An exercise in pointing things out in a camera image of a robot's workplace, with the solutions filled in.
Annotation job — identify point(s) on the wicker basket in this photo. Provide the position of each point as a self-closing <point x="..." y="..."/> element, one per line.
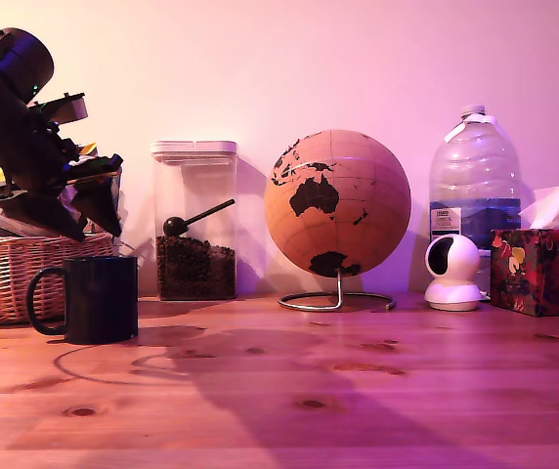
<point x="1" y="278"/>

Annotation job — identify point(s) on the floral tissue box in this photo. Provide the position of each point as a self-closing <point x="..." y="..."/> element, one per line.
<point x="538" y="271"/>

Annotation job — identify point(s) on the coffee beans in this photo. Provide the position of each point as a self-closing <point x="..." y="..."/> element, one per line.
<point x="196" y="268"/>

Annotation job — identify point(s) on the black ceramic mug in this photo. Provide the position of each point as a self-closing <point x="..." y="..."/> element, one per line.
<point x="101" y="300"/>

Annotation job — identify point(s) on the clear jar with white lid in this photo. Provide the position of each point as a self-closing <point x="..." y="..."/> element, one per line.
<point x="194" y="171"/>

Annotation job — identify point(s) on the white tissue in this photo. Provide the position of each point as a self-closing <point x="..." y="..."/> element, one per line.
<point x="553" y="207"/>

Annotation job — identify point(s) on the black coffee scoop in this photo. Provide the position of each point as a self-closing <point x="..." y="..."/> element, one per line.
<point x="177" y="226"/>

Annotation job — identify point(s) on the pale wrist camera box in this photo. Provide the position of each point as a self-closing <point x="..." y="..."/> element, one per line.
<point x="72" y="110"/>

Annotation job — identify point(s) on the cork globe on metal stand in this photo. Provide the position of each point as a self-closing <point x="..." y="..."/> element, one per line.
<point x="338" y="195"/>

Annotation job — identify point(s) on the large clear water bottle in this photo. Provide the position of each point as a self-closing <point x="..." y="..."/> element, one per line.
<point x="475" y="166"/>

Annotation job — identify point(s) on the small white round camera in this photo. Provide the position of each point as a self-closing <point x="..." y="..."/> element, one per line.
<point x="455" y="259"/>

